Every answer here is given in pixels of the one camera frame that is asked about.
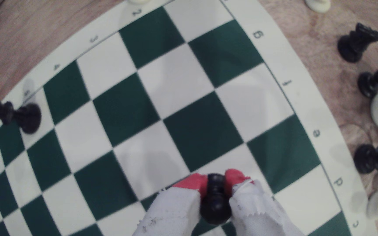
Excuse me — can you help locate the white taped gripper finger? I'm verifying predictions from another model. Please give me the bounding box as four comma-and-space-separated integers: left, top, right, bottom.
224, 169, 304, 236
133, 173, 208, 236

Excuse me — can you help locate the black pawn chess piece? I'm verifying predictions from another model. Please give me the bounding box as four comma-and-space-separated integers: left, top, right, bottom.
199, 174, 232, 225
357, 68, 378, 99

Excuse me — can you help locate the green and white chess mat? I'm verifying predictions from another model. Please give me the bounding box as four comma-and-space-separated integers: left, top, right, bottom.
0, 0, 378, 236

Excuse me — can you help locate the tall black chess piece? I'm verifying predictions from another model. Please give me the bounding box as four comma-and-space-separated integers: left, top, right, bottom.
354, 144, 378, 174

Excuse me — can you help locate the black king chess piece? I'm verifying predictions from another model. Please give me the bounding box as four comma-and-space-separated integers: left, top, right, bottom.
0, 98, 42, 134

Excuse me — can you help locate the black knight chess piece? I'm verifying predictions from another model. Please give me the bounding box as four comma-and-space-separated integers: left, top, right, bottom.
337, 22, 378, 63

